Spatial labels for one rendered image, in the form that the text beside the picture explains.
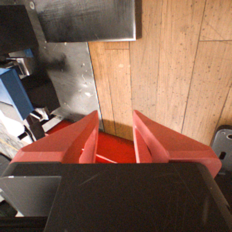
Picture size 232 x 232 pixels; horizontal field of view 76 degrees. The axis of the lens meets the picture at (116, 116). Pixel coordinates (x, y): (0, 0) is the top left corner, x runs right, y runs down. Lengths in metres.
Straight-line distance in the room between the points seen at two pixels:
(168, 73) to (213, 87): 0.05
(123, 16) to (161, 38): 0.05
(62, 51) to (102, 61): 0.09
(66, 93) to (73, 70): 0.07
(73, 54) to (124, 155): 0.20
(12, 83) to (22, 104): 0.03
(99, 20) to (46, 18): 0.09
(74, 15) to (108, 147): 0.22
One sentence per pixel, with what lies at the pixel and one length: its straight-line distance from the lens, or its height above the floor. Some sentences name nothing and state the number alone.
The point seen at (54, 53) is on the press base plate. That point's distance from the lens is 0.32.
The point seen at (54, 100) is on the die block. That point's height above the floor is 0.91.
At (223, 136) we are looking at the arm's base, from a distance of 0.24.
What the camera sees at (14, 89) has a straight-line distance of 0.26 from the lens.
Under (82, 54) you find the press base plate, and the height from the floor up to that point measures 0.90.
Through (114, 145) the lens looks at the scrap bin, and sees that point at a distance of 0.30.
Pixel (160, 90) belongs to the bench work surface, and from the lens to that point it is 0.22.
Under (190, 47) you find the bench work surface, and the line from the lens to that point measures 0.20.
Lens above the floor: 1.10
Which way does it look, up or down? 44 degrees down
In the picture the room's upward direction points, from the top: 136 degrees counter-clockwise
